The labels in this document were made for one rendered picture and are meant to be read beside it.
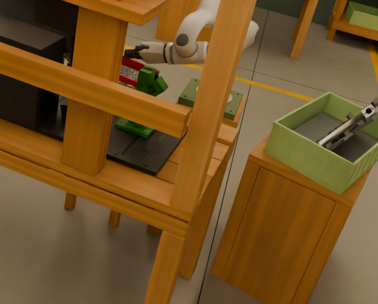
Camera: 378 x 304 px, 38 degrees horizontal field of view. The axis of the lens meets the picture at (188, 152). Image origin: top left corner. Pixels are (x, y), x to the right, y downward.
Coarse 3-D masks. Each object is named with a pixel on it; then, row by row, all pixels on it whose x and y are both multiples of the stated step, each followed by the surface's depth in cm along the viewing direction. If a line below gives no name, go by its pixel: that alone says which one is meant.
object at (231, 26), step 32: (224, 0) 158; (256, 0) 163; (96, 32) 175; (224, 32) 162; (96, 64) 180; (224, 64) 167; (224, 96) 171; (96, 128) 192; (192, 128) 180; (64, 160) 203; (96, 160) 199; (192, 160) 186; (192, 192) 192
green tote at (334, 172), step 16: (320, 96) 291; (336, 96) 296; (304, 112) 280; (320, 112) 301; (336, 112) 299; (352, 112) 293; (272, 128) 256; (288, 128) 251; (368, 128) 291; (272, 144) 258; (288, 144) 253; (304, 144) 248; (288, 160) 256; (304, 160) 251; (320, 160) 246; (336, 160) 241; (368, 160) 259; (320, 176) 248; (336, 176) 243; (352, 176) 246; (336, 192) 246
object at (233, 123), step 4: (244, 100) 292; (180, 104) 272; (240, 104) 287; (244, 104) 292; (188, 108) 272; (192, 108) 272; (240, 108) 283; (236, 112) 278; (240, 112) 279; (236, 116) 274; (224, 120) 270; (228, 120) 270; (236, 120) 271; (228, 124) 271; (232, 124) 270; (236, 124) 270
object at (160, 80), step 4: (160, 76) 224; (156, 80) 219; (160, 80) 221; (164, 80) 224; (152, 84) 223; (156, 84) 220; (160, 84) 220; (164, 84) 222; (148, 88) 224; (152, 88) 223; (156, 88) 221; (160, 88) 220; (164, 88) 221; (148, 92) 224; (152, 92) 225; (156, 92) 222; (160, 92) 221
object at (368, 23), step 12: (336, 0) 713; (336, 12) 680; (348, 12) 701; (360, 12) 677; (372, 12) 714; (336, 24) 682; (348, 24) 684; (360, 24) 685; (372, 24) 683; (372, 36) 681
